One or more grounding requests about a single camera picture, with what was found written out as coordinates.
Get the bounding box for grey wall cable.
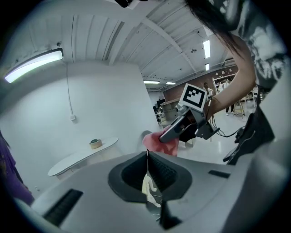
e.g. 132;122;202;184
65;63;75;117

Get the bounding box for person's right forearm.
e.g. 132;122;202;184
203;34;256;119

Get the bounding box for white curved desk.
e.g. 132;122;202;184
47;137;120;181

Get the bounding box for black and white printed shirt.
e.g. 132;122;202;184
213;0;291;92

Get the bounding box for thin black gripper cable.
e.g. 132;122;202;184
208;100;246;138

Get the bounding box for beige bowl with green contents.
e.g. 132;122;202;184
89;138;103;150

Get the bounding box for long curved ceiling lamp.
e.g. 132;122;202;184
4;48;64;84

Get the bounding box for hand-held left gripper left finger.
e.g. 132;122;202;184
31;151;152;233

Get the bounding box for person's black trousers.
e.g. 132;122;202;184
222;106;276;165

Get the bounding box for pink cloth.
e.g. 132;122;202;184
142;130;181;157

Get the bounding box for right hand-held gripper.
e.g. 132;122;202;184
159;83;221;144

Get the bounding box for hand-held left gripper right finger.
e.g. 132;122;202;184
149;141;288;233

